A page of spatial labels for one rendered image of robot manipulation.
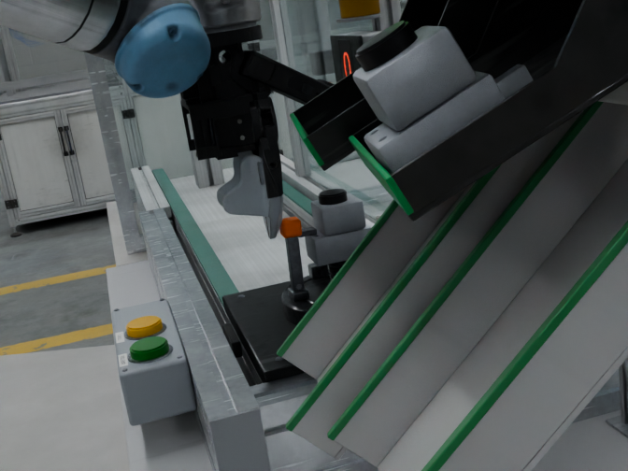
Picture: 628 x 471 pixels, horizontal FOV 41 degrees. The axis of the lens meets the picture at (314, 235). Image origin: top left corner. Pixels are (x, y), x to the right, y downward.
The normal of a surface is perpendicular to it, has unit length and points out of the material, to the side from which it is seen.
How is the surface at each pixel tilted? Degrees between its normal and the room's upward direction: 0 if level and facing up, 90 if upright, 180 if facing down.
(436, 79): 90
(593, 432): 0
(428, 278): 90
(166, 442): 0
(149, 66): 130
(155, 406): 90
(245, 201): 93
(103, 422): 0
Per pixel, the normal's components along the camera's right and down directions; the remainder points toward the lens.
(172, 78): 0.43, 0.75
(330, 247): 0.26, 0.22
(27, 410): -0.14, -0.95
